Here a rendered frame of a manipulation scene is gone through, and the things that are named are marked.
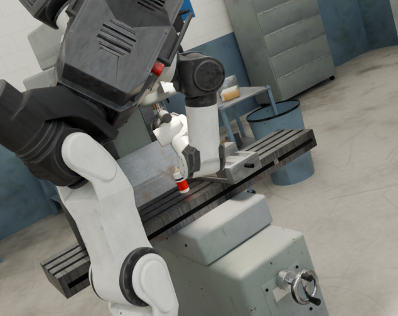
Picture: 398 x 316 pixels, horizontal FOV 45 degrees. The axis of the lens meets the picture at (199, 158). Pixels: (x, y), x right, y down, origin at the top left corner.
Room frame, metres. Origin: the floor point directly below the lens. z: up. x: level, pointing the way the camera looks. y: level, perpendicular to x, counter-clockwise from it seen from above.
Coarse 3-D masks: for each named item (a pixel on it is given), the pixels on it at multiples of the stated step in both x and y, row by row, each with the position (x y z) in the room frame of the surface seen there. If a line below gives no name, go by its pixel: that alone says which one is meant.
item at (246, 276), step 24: (264, 240) 1.61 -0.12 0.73; (288, 240) 1.55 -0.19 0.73; (168, 264) 1.90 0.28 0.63; (192, 264) 1.69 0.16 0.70; (216, 264) 1.57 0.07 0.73; (240, 264) 1.50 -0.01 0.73; (264, 264) 1.48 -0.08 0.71; (288, 264) 1.52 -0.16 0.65; (312, 264) 1.57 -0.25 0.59; (192, 288) 1.77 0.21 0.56; (216, 288) 1.58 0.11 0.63; (240, 288) 1.43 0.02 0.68; (264, 288) 1.46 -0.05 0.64; (192, 312) 1.86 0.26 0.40; (216, 312) 1.65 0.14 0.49; (240, 312) 1.48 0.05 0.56; (264, 312) 1.44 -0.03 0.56; (288, 312) 1.48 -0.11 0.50; (312, 312) 1.53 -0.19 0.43
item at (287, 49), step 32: (224, 0) 7.15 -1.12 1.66; (256, 0) 6.73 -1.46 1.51; (288, 0) 7.00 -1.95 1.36; (256, 32) 6.75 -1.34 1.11; (288, 32) 6.91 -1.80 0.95; (320, 32) 7.21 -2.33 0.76; (256, 64) 6.94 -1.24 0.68; (288, 64) 6.83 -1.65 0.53; (320, 64) 7.12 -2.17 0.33; (256, 96) 7.14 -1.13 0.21; (288, 96) 6.76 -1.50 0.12
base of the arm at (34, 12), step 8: (24, 0) 1.30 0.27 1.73; (40, 0) 1.28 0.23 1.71; (48, 0) 1.27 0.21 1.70; (56, 0) 1.28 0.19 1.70; (64, 0) 1.29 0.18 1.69; (32, 8) 1.28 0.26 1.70; (40, 8) 1.27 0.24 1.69; (48, 8) 1.27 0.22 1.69; (56, 8) 1.29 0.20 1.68; (40, 16) 1.28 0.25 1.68; (48, 16) 1.29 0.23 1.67; (48, 24) 1.31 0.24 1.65
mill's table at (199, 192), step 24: (264, 144) 2.09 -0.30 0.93; (288, 144) 1.99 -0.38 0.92; (312, 144) 2.05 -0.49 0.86; (264, 168) 1.91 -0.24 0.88; (168, 192) 1.92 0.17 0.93; (192, 192) 1.81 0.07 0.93; (216, 192) 1.79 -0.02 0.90; (144, 216) 1.74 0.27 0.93; (168, 216) 1.68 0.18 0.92; (192, 216) 1.72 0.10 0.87; (48, 264) 1.62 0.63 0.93; (72, 264) 1.55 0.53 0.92; (72, 288) 1.48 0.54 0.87
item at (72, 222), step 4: (60, 200) 1.69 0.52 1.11; (64, 208) 1.68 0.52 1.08; (136, 208) 1.73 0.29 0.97; (64, 212) 1.70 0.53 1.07; (68, 212) 1.66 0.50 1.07; (68, 216) 1.68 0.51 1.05; (140, 216) 1.73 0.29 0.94; (68, 220) 1.69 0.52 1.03; (72, 220) 1.66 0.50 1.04; (72, 224) 1.68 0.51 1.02; (76, 224) 1.65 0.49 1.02; (72, 228) 1.69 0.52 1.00; (76, 228) 1.66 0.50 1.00; (76, 232) 1.68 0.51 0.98; (76, 236) 1.69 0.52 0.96; (80, 236) 1.66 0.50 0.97; (80, 240) 1.67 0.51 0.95; (80, 244) 1.69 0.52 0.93; (84, 244) 1.66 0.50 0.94
